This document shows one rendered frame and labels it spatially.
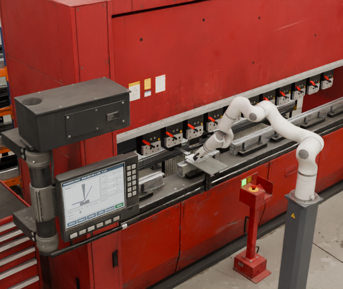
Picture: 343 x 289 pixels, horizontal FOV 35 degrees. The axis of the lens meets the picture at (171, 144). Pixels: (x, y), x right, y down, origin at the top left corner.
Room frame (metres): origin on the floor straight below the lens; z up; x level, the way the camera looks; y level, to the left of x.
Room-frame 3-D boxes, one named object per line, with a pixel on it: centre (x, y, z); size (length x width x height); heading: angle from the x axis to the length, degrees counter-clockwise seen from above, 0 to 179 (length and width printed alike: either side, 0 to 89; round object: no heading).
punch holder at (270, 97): (4.13, -0.75, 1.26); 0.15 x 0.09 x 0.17; 131
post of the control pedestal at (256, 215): (3.56, -0.64, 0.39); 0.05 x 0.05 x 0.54; 43
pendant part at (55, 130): (2.44, 0.47, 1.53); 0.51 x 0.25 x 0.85; 128
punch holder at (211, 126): (3.74, -0.30, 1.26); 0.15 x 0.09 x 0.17; 131
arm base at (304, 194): (3.06, -0.87, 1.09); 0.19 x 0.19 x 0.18
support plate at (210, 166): (3.51, -0.26, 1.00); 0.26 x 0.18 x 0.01; 41
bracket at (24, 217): (2.57, 0.64, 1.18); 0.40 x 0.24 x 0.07; 131
